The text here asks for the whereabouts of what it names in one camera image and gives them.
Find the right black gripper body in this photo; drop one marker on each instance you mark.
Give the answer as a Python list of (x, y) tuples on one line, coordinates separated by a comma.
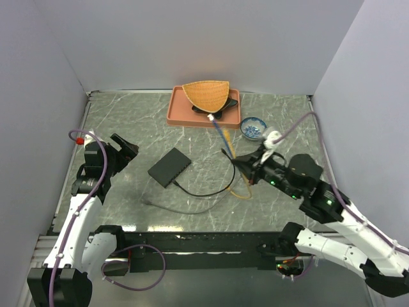
[(273, 171)]

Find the salmon pink tray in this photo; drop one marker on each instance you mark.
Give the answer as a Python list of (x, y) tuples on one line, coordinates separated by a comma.
[(180, 112)]

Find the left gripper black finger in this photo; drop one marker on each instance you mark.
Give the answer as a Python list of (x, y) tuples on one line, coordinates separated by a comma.
[(129, 151), (124, 145)]

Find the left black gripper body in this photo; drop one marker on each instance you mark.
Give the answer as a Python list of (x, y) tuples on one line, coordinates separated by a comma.
[(116, 160)]

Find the blue white ceramic bowl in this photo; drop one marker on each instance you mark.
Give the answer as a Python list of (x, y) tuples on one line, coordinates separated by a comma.
[(252, 128)]

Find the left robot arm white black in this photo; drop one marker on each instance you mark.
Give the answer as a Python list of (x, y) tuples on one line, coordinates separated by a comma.
[(66, 275)]

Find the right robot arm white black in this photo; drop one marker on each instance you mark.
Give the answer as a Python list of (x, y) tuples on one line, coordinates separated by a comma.
[(382, 264)]

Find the black dish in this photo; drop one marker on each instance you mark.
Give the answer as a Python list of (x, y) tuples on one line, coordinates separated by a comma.
[(218, 115)]

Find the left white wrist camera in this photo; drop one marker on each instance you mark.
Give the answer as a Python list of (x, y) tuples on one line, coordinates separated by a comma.
[(90, 137)]

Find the orange woven basket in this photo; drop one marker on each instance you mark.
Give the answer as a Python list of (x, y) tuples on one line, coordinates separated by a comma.
[(208, 96)]

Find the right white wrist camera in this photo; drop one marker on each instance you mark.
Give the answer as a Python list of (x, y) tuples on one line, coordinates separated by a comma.
[(271, 140)]

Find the black network switch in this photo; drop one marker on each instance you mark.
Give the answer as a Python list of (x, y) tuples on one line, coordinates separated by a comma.
[(167, 169)]

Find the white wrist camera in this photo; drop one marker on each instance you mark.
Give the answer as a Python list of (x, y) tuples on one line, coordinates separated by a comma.
[(271, 140), (90, 137)]

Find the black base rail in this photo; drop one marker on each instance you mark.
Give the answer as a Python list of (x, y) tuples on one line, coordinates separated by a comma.
[(148, 251)]

